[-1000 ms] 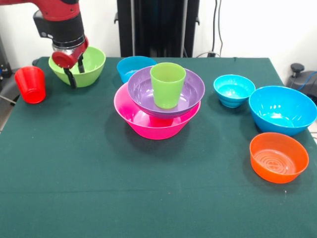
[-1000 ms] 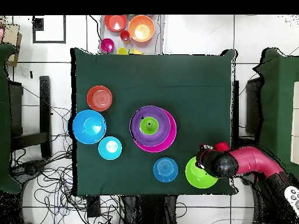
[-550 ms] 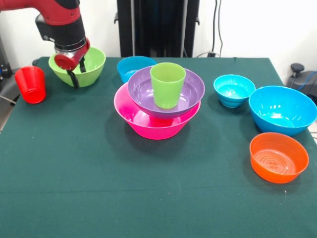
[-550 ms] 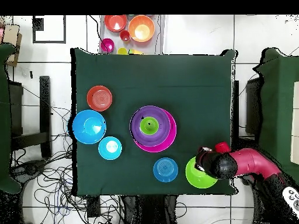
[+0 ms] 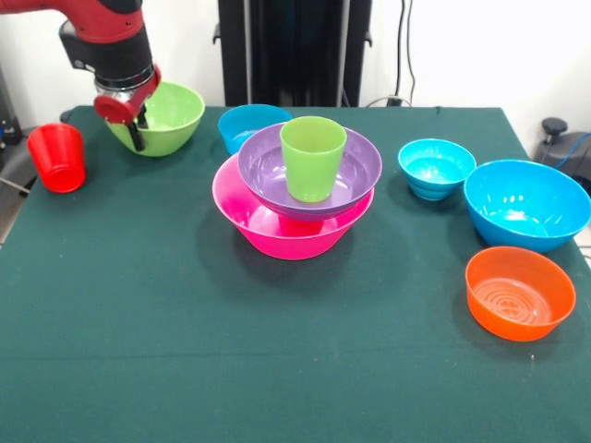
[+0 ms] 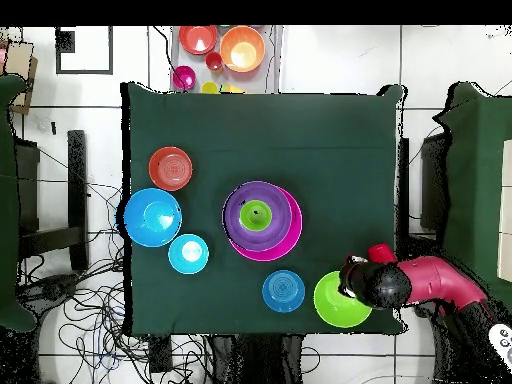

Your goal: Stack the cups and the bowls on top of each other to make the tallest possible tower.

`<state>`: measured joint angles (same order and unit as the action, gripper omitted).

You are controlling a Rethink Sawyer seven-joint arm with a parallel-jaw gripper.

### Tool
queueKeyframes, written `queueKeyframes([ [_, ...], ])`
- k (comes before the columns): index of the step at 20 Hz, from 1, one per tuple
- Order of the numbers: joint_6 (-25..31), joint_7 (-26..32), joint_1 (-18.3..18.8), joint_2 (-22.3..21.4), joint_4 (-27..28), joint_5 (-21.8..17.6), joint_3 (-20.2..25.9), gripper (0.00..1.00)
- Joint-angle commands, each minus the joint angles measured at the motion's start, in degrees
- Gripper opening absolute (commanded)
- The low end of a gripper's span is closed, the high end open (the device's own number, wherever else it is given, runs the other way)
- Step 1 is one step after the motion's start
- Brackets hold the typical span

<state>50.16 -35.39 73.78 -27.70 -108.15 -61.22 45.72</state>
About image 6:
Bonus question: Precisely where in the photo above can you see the green cup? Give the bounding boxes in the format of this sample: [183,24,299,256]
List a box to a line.
[238,199,274,233]

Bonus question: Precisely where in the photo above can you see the purple bowl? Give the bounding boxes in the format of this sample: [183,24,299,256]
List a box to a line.
[221,180,294,253]

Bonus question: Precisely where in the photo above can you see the large pink bowl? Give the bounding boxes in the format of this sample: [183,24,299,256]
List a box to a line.
[228,185,304,263]

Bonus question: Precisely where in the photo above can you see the lime green bowl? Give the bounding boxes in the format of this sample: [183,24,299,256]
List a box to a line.
[313,270,374,329]

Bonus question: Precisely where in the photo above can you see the small cyan ribbed bowl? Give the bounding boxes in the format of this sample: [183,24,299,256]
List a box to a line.
[167,233,210,276]

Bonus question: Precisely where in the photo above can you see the blue straight-sided bowl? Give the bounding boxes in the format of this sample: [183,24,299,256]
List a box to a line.
[261,269,306,314]

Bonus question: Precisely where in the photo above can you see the dark green table cloth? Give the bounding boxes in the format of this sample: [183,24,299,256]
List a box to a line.
[0,74,37,333]
[433,81,512,313]
[120,81,407,337]

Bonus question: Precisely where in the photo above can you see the large blue bowl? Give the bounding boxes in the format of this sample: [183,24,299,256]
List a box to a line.
[123,187,183,248]

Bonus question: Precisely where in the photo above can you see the red ribbed cup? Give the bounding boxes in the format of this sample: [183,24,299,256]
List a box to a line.
[367,242,399,265]

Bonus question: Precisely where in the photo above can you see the grey tray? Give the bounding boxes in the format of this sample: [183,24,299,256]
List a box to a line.
[170,25,284,95]

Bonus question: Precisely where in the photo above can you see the magenta cup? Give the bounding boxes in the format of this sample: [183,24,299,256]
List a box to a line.
[171,64,198,91]

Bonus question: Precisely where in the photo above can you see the small red cup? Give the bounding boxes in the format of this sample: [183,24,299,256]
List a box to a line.
[204,50,224,72]

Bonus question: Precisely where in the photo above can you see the light orange bowl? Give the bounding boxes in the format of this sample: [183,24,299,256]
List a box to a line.
[219,25,266,74]

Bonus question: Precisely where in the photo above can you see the red-orange bowl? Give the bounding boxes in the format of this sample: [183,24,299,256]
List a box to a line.
[178,25,219,56]

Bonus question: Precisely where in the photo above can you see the cardboard box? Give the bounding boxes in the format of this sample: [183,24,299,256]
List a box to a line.
[0,41,39,115]

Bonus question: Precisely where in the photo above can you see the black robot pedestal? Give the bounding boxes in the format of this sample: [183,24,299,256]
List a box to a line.
[213,333,306,384]

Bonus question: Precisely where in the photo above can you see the black bench frame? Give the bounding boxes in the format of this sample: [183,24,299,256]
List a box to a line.
[15,129,90,272]

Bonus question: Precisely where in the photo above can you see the black floor cables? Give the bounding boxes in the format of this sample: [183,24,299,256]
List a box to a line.
[19,175,209,384]

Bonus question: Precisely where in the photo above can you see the black square frame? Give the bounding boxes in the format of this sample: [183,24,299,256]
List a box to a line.
[55,25,114,76]

